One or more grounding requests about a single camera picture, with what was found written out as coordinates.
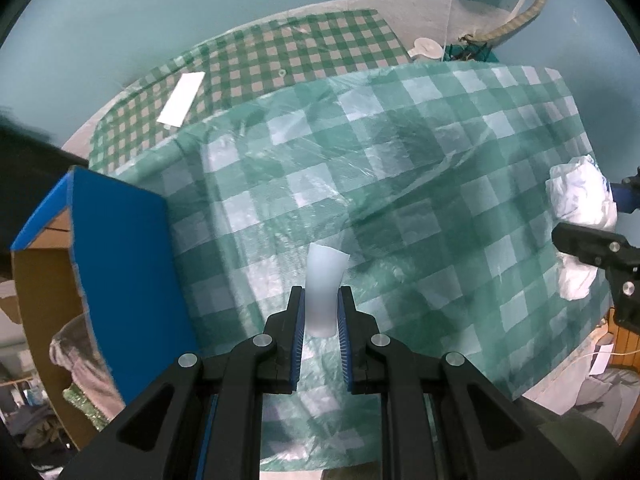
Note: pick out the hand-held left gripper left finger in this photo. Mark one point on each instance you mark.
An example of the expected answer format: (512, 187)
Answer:
(296, 340)

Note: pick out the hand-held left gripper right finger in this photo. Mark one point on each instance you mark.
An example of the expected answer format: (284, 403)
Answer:
(345, 340)

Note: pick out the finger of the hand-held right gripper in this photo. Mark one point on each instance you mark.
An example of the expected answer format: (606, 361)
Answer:
(622, 195)
(590, 247)

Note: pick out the white cloth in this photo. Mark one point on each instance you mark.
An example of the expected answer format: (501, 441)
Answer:
(582, 210)

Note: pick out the blue cardboard box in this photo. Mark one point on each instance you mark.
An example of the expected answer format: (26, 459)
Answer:
(125, 260)

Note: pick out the grey soft cloth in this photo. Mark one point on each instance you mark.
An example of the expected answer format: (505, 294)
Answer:
(80, 360)

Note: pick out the green glittery cloth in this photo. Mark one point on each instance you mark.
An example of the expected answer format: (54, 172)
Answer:
(82, 402)

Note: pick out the wooden furniture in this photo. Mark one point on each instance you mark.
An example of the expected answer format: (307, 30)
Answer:
(625, 345)

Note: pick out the white paper tag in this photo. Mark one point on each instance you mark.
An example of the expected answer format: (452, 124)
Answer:
(598, 360)

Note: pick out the light grey cloth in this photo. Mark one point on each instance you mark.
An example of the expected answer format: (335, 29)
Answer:
(600, 397)

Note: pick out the large-check plastic table cover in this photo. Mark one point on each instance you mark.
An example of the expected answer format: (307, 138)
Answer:
(425, 210)

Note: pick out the dark green cloth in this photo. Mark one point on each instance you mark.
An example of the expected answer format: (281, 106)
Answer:
(565, 435)

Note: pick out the dark green netting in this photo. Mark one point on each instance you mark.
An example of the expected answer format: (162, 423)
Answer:
(472, 52)

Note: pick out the white paper sheet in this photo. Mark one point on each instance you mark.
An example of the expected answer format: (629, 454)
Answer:
(180, 100)

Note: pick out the small-check green tablecloth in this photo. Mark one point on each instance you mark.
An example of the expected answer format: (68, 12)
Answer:
(300, 50)

